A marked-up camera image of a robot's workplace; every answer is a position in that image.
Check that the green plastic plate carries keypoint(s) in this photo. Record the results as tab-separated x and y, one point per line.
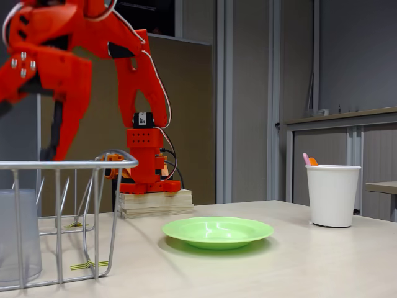
217	232

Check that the white paper cup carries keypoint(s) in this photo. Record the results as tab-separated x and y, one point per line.
332	198

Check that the orange plastic knife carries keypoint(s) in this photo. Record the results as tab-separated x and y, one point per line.
313	162

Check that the grey leaning bar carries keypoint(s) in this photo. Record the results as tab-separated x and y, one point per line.
310	93

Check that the brown partition board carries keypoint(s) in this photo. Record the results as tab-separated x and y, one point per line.
192	124

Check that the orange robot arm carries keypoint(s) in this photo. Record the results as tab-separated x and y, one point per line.
144	138

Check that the light orange table clamp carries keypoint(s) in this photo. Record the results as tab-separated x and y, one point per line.
114	157

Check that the pink plastic fork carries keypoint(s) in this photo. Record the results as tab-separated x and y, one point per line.
306	159

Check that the wooden base block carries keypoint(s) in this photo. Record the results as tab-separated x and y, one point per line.
155	205

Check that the yellow black tape marker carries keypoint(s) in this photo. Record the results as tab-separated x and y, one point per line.
79	266
76	225

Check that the small white container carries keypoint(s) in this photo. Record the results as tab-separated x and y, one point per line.
324	112

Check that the grey side table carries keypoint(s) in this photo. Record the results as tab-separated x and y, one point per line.
383	187

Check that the grey low cabinet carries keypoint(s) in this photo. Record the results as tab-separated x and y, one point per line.
378	146

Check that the translucent grey plastic cup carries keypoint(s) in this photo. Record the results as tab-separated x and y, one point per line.
29	232

